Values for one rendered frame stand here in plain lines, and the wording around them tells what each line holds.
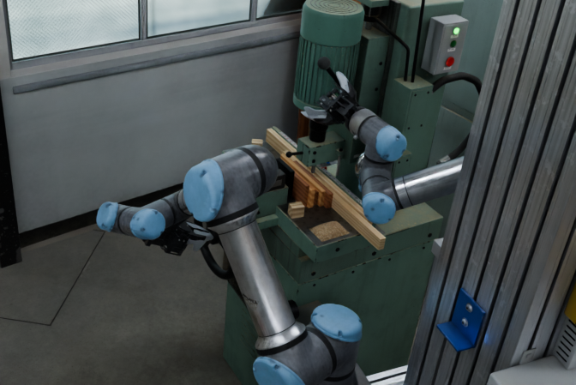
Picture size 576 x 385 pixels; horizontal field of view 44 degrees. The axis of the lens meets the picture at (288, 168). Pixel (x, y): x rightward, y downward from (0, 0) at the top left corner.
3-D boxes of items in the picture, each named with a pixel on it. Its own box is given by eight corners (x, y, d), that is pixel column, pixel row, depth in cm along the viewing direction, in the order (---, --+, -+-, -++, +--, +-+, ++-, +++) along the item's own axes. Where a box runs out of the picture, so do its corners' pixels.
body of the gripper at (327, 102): (333, 80, 188) (360, 99, 180) (349, 97, 194) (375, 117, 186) (314, 101, 188) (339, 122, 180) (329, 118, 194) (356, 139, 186)
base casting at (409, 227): (231, 209, 251) (232, 187, 246) (362, 175, 279) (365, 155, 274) (299, 285, 219) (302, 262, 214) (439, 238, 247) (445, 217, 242)
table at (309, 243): (195, 170, 246) (195, 155, 243) (272, 153, 261) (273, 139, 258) (287, 273, 203) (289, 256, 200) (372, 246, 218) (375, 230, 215)
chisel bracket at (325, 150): (295, 161, 229) (297, 137, 224) (331, 153, 236) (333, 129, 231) (307, 172, 224) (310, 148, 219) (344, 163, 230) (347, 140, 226)
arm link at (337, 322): (367, 360, 167) (375, 316, 160) (329, 389, 158) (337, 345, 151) (328, 332, 174) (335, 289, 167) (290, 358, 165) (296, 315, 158)
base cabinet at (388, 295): (220, 355, 287) (229, 209, 251) (339, 312, 315) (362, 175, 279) (278, 439, 255) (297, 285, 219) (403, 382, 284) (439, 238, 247)
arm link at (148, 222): (173, 200, 181) (149, 196, 189) (136, 216, 174) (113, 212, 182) (181, 229, 183) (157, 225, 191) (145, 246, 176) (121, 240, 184)
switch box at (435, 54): (420, 68, 217) (430, 16, 209) (444, 63, 222) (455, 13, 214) (433, 75, 213) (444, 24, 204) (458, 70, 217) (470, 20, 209)
